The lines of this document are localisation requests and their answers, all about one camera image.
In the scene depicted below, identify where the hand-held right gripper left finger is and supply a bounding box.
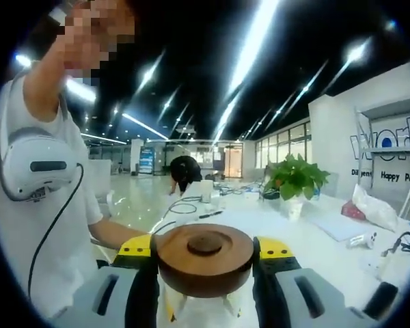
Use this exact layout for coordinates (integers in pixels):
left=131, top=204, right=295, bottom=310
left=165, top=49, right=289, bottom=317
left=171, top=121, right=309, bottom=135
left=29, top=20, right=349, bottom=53
left=53, top=234, right=161, bottom=328

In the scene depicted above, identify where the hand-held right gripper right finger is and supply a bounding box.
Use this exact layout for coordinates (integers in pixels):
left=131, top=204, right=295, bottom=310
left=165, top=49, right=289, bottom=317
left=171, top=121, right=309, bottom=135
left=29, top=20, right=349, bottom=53
left=251, top=235, right=377, bottom=328

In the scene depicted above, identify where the brown wooden lid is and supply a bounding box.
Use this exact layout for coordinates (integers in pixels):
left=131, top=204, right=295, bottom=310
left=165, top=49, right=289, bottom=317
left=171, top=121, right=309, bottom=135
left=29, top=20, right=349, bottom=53
left=155, top=223, right=256, bottom=299

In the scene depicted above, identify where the white table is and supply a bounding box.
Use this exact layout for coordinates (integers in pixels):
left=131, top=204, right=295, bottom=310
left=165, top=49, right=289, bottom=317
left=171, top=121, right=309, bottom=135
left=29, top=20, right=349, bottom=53
left=90, top=189, right=410, bottom=328

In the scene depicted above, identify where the flat white pad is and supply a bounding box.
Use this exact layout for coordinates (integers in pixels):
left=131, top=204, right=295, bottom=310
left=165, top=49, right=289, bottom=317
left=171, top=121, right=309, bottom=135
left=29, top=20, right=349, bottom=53
left=308, top=213, right=362, bottom=243

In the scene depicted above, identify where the person's white shirt torso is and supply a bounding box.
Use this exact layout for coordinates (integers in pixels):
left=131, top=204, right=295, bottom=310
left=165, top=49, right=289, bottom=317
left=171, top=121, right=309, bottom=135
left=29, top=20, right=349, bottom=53
left=0, top=75, right=106, bottom=319

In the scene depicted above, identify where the white game controller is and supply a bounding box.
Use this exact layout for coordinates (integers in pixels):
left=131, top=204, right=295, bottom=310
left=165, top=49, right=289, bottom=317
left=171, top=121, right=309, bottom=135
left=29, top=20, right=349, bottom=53
left=347, top=231, right=379, bottom=249

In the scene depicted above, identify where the white charger stand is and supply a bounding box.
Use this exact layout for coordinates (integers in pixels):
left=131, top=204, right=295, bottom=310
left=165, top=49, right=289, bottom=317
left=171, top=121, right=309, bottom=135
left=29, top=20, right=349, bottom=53
left=364, top=251, right=397, bottom=282

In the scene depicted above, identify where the black smartphone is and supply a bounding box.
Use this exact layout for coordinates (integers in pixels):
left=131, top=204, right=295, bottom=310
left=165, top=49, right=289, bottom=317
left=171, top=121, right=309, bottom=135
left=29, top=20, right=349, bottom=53
left=371, top=281, right=400, bottom=312

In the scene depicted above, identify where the black marker pen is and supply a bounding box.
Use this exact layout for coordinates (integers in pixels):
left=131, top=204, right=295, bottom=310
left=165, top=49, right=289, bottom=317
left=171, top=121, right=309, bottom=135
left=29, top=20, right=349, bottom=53
left=197, top=210, right=224, bottom=220

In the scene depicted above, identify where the red patterned packet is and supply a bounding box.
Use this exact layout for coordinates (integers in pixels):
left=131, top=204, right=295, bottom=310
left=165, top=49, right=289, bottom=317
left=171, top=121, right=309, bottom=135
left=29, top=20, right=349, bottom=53
left=340, top=200, right=367, bottom=220

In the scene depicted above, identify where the potted green plant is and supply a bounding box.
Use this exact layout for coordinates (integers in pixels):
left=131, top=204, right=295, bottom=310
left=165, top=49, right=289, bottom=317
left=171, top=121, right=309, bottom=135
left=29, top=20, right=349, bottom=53
left=262, top=152, right=331, bottom=220

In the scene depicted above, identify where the white cup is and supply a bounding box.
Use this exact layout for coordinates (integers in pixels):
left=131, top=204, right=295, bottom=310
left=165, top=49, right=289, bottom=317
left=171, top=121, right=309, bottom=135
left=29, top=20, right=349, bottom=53
left=199, top=180, right=215, bottom=204

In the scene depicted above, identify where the white plastic bag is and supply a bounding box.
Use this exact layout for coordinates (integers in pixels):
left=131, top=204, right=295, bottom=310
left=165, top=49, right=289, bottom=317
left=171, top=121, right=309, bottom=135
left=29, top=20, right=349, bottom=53
left=351, top=183, right=400, bottom=232

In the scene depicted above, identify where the blue standing banner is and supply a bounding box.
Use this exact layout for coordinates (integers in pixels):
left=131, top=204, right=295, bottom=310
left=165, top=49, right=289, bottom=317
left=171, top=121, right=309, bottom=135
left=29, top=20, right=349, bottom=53
left=138, top=146, right=157, bottom=176

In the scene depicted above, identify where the white chest device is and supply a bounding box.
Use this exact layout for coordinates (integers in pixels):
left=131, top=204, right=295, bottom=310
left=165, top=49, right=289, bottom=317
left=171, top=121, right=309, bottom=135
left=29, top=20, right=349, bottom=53
left=0, top=127, right=80, bottom=203

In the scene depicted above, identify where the white chair back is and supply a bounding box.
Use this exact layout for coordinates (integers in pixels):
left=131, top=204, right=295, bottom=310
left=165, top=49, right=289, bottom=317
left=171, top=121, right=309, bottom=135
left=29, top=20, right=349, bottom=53
left=397, top=185, right=410, bottom=220

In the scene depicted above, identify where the grey metal shelf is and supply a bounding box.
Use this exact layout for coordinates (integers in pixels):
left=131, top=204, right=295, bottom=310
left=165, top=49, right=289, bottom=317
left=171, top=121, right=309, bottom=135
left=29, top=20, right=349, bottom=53
left=353, top=94, right=410, bottom=192

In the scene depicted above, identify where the black device cable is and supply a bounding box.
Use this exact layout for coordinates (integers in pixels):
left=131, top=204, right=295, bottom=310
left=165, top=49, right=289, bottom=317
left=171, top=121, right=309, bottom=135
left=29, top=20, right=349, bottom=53
left=26, top=162, right=85, bottom=302

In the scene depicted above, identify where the coiled black cable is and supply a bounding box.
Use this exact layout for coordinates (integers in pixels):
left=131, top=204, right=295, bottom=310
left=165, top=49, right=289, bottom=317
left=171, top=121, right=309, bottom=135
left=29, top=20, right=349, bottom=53
left=161, top=193, right=203, bottom=227

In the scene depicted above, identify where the black cable bundle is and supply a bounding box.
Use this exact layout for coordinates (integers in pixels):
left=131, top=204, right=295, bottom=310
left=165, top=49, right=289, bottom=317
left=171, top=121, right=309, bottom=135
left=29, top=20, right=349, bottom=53
left=381, top=230, right=410, bottom=258

